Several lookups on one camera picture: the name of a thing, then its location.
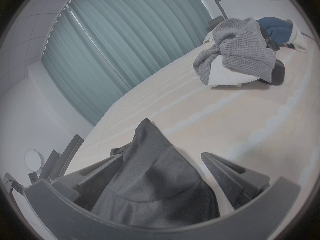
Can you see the round mirror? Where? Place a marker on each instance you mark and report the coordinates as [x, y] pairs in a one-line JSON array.
[[33, 160]]

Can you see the bed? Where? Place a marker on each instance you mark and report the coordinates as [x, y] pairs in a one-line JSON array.
[[225, 114]]

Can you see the grey bedside table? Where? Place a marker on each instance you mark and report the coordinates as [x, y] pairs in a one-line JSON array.
[[216, 22]]

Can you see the dark grey dressing table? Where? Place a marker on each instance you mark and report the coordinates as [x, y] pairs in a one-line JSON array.
[[51, 164]]

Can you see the blue-green curtain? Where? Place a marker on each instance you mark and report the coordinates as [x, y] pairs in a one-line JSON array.
[[140, 29], [80, 71]]

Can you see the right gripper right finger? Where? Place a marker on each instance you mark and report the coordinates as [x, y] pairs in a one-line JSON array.
[[250, 184]]

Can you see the black T-shirt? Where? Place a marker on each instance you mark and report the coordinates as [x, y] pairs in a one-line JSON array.
[[155, 179]]

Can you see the pile of clothes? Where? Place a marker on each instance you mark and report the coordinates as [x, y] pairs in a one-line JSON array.
[[240, 51]]

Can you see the black chest of drawers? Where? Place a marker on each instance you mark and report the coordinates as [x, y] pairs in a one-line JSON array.
[[71, 149]]

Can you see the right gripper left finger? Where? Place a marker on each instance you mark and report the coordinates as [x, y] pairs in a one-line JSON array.
[[86, 192]]

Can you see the white printed pillow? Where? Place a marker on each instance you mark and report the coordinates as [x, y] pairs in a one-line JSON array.
[[208, 37]]

